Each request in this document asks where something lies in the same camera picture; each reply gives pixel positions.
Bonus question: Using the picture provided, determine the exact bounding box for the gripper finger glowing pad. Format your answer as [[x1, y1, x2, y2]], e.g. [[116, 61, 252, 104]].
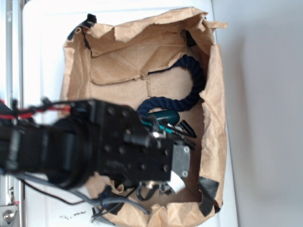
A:
[[170, 145, 190, 193]]

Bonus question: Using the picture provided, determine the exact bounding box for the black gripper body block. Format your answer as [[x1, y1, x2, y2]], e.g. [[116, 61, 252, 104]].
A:
[[90, 100, 174, 183]]

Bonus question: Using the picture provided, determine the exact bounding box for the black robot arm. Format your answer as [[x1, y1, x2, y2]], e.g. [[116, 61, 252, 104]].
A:
[[0, 99, 190, 192]]

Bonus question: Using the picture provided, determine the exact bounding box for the dark green oval tool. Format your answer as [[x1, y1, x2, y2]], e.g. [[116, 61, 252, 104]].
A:
[[147, 110, 180, 126]]

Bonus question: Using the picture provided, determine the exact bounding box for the black tape piece right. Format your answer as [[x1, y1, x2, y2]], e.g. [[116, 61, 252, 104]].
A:
[[198, 176, 221, 217]]

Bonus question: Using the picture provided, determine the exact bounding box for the black tape piece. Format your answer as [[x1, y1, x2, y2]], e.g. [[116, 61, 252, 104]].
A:
[[198, 176, 221, 217], [67, 14, 97, 41]]

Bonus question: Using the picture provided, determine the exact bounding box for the brown paper bag tray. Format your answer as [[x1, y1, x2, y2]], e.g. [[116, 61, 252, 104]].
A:
[[61, 7, 227, 227]]

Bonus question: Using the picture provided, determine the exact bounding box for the black tape piece left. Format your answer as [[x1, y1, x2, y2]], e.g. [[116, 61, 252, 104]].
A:
[[67, 14, 97, 41]]

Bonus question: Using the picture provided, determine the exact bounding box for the gray cable bundle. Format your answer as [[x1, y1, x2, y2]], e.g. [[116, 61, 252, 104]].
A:
[[14, 172, 150, 220]]

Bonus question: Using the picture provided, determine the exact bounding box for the navy blue twisted rope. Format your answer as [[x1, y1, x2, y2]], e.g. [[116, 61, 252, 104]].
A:
[[137, 54, 206, 119]]

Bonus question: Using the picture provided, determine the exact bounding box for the aluminium frame rail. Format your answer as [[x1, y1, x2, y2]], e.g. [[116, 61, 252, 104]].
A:
[[0, 0, 26, 227]]

